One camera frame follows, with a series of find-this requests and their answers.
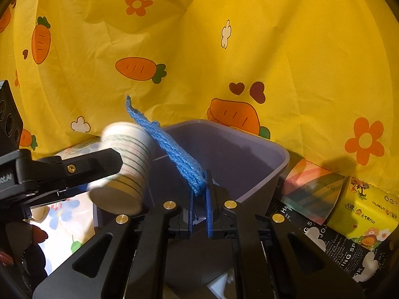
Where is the yellow carrot print cloth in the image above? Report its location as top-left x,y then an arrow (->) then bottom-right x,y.
0,0 -> 399,194

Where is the purple plastic bin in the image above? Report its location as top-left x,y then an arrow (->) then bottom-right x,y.
94,119 -> 289,234

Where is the floral plastic sheet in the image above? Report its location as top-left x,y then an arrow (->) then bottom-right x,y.
31,143 -> 103,275

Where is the striped white paper cup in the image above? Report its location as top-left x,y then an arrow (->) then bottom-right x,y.
89,121 -> 156,214

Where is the yellow tissue pack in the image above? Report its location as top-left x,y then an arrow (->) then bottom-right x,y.
326,176 -> 399,251

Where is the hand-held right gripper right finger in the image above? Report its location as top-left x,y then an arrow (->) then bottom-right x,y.
204,170 -> 365,299

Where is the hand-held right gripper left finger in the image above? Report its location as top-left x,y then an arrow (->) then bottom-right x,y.
33,190 -> 200,299

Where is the blue foam net sleeve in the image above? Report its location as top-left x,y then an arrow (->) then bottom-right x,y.
125,95 -> 208,195

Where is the black box with white clouds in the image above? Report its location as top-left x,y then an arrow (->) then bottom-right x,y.
265,198 -> 396,287

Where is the rainbow striped packet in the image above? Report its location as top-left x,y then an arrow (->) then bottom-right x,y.
281,159 -> 346,225

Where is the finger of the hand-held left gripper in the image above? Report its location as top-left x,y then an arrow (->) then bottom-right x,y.
31,183 -> 91,208
19,149 -> 123,194

